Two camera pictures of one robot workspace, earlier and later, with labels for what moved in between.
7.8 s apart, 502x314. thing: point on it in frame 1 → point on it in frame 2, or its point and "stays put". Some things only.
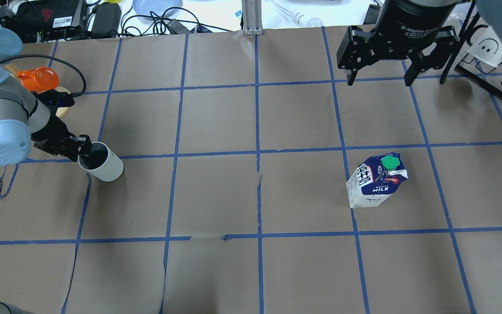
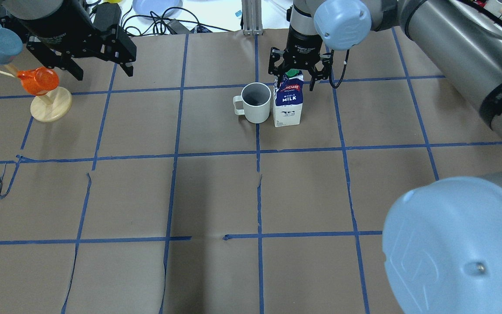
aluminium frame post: (252, 14) stays put
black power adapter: (106, 18) stays put
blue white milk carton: (374, 179) → (288, 99)
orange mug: (39, 79) stays put
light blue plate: (143, 8) stays put
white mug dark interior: (103, 162) → (254, 103)
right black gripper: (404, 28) → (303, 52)
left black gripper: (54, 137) → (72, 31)
